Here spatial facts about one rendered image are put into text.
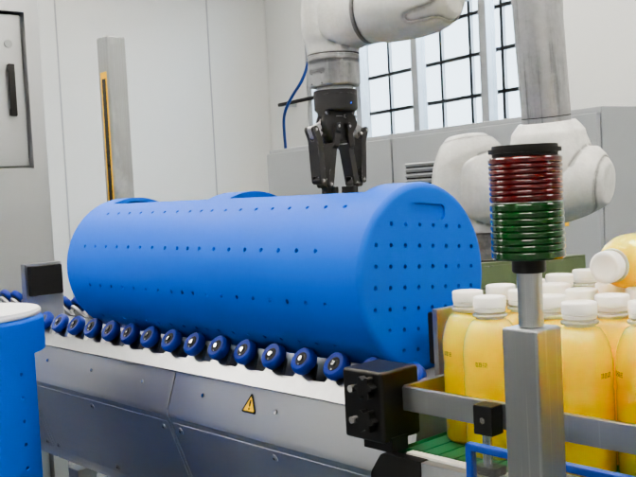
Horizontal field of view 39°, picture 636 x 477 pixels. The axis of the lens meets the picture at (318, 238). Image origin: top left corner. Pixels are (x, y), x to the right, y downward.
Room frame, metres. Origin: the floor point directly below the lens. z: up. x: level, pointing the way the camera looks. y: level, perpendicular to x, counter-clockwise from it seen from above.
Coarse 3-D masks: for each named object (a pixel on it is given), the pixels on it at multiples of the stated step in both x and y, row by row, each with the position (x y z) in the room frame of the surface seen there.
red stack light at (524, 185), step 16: (496, 160) 0.78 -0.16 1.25; (512, 160) 0.77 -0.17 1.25; (528, 160) 0.77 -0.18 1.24; (544, 160) 0.77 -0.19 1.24; (560, 160) 0.78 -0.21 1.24; (496, 176) 0.78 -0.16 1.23; (512, 176) 0.77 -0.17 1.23; (528, 176) 0.77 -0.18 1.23; (544, 176) 0.77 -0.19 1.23; (560, 176) 0.78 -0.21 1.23; (496, 192) 0.78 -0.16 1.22; (512, 192) 0.77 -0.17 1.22; (528, 192) 0.77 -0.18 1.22; (544, 192) 0.77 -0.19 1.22; (560, 192) 0.78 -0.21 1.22
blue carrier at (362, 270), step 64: (256, 192) 1.67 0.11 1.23; (384, 192) 1.33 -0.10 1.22; (448, 192) 1.41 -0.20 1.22; (128, 256) 1.73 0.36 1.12; (192, 256) 1.57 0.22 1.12; (256, 256) 1.44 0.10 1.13; (320, 256) 1.33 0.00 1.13; (384, 256) 1.30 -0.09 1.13; (448, 256) 1.40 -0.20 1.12; (128, 320) 1.82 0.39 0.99; (192, 320) 1.62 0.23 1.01; (256, 320) 1.46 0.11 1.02; (320, 320) 1.34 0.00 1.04; (384, 320) 1.30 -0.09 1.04
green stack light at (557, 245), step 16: (496, 208) 0.78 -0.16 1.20; (512, 208) 0.77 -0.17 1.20; (528, 208) 0.77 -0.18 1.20; (544, 208) 0.77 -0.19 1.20; (560, 208) 0.78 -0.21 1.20; (496, 224) 0.79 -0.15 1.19; (512, 224) 0.77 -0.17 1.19; (528, 224) 0.77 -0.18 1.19; (544, 224) 0.77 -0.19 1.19; (560, 224) 0.78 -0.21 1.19; (496, 240) 0.79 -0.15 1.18; (512, 240) 0.77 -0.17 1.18; (528, 240) 0.77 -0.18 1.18; (544, 240) 0.77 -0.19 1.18; (560, 240) 0.78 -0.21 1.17; (496, 256) 0.79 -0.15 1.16; (512, 256) 0.77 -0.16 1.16; (528, 256) 0.77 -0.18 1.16; (544, 256) 0.77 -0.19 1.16; (560, 256) 0.77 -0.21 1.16
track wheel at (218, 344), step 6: (222, 336) 1.59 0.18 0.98; (216, 342) 1.59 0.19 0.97; (222, 342) 1.57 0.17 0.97; (228, 342) 1.58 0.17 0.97; (210, 348) 1.59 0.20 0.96; (216, 348) 1.57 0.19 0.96; (222, 348) 1.56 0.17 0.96; (228, 348) 1.57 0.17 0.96; (210, 354) 1.57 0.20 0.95; (216, 354) 1.57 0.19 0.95; (222, 354) 1.57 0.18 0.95; (216, 360) 1.57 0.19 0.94
